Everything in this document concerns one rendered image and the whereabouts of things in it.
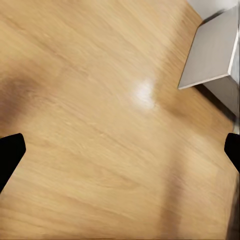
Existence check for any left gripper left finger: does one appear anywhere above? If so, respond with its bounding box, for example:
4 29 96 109
0 133 26 192

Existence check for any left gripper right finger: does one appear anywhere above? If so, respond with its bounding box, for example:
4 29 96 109
224 133 240 173

